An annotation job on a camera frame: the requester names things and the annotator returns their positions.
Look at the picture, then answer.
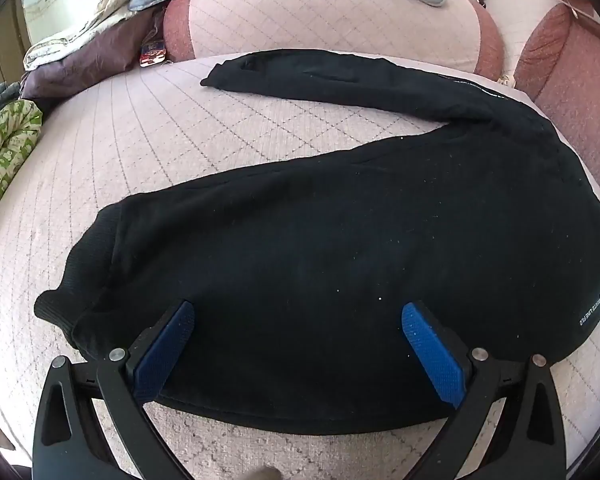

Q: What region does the red sofa back cushion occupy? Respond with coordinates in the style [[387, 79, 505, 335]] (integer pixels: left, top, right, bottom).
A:
[[512, 2, 600, 186]]

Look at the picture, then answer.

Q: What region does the black sweater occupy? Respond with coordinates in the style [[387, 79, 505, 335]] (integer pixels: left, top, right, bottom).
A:
[[34, 49, 600, 436]]

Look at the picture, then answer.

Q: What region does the brown wooden door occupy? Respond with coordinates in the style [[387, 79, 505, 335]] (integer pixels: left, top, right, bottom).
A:
[[0, 0, 31, 91]]

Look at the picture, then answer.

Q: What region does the small red packet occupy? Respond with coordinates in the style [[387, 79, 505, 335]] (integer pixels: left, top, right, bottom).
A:
[[139, 42, 168, 68]]

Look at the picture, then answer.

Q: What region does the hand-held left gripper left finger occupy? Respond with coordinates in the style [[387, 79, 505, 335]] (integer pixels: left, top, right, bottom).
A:
[[32, 300, 196, 480]]

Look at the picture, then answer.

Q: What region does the pink quilted sofa bolster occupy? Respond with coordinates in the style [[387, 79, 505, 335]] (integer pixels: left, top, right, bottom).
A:
[[162, 0, 505, 81]]

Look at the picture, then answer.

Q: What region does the pink quilted sofa seat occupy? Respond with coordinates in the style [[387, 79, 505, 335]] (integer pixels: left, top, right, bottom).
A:
[[0, 52, 600, 480]]

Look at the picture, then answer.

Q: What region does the green printed cloth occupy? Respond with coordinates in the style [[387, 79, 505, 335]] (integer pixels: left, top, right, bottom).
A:
[[0, 99, 44, 236]]

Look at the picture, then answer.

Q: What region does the beige crumpled cloth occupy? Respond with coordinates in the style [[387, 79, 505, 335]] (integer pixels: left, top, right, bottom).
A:
[[24, 0, 141, 71]]

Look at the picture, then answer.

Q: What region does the purple cloth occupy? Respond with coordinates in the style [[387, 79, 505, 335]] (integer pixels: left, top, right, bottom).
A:
[[20, 7, 168, 101]]

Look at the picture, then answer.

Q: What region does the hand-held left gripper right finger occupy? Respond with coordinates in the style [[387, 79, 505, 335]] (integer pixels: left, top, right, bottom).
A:
[[401, 301, 567, 480]]

